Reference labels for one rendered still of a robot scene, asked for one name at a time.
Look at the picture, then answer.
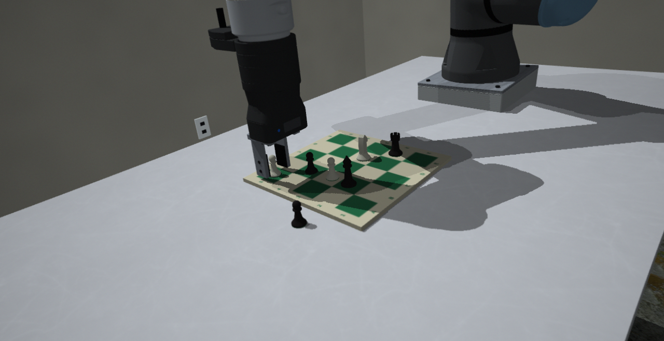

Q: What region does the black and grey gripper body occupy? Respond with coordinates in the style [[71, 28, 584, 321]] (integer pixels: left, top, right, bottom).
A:
[[208, 0, 308, 144]]

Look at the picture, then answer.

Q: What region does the green and cream chessboard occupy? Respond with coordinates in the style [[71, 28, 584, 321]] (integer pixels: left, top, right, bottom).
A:
[[243, 130, 452, 231]]

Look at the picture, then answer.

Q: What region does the white chess pawn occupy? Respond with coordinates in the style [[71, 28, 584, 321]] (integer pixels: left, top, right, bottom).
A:
[[269, 155, 281, 178], [326, 157, 339, 181]]

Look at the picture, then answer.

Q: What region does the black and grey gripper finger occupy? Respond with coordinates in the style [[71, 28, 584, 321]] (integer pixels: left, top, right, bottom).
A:
[[274, 137, 291, 168], [247, 133, 276, 178]]

